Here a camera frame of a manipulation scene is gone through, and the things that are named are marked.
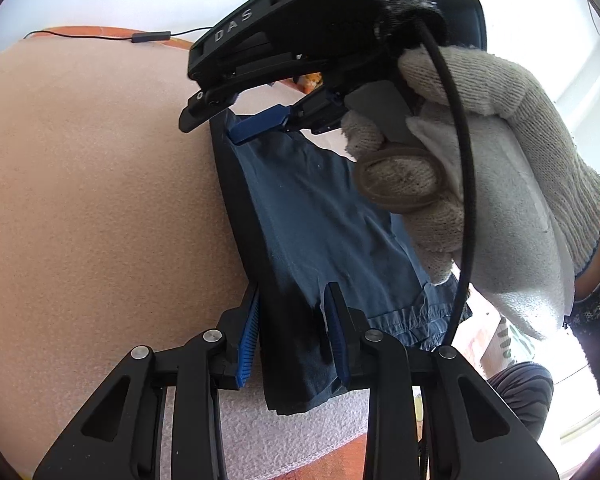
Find orange patterned bed sheet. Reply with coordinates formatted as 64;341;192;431
30;25;501;480

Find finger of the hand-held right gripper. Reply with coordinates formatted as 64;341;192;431
226;87;351;145
179;0;331;133

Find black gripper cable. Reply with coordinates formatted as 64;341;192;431
410;10;478;480

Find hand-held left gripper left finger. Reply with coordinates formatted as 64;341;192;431
32;282;263;480

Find black pants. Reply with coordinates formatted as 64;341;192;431
209;107;473;417

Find person's right hand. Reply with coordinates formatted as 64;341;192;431
341;45;600;341

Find person's striped trouser leg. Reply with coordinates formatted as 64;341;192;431
487;362;555;438

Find black ring light cable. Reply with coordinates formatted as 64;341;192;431
24;27;216;44

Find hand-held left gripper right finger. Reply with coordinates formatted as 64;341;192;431
325;281;561;480

